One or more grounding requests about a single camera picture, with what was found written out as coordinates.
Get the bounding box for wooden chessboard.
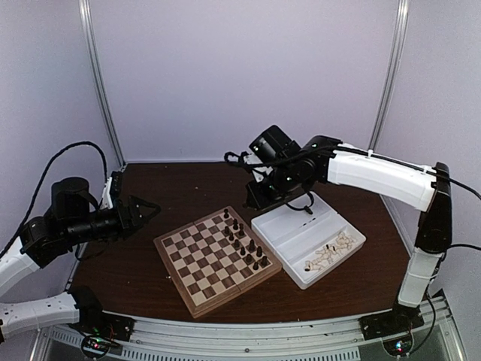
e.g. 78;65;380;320
153;206;282;319

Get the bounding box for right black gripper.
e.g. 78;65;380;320
245;164;300;211

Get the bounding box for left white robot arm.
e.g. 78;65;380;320
1;172;161;341

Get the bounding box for white chess pieces pile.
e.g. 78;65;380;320
304;232;357;272

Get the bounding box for dark chess king piece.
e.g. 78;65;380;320
248;239;256;252

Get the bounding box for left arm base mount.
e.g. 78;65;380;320
68;311;135;341

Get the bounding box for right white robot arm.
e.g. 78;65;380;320
238;126;452;332

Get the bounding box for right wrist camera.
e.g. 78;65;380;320
223;151;273;183

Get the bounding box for aluminium frame rail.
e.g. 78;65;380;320
37;293;463;361

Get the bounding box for white divided plastic tray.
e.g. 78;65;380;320
251;193;366;290

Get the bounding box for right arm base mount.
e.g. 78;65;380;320
358;304;425;340

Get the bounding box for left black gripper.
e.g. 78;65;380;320
64;194;161;245

